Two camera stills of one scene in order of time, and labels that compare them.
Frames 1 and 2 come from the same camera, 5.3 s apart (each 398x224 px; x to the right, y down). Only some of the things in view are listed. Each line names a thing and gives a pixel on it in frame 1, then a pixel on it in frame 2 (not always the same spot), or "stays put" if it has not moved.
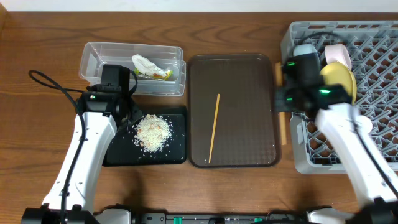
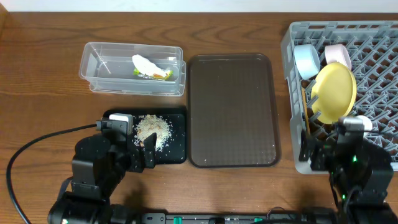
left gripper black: [125, 115] to [135, 155]
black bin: [158, 137] stays put
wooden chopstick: [278, 68] to [305, 111]
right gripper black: [283, 105] to [325, 150]
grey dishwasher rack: [373, 48] stays put
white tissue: [147, 67] stays put
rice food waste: [152, 133] stays put
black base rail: [274, 218] stays put
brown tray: [232, 111] stays put
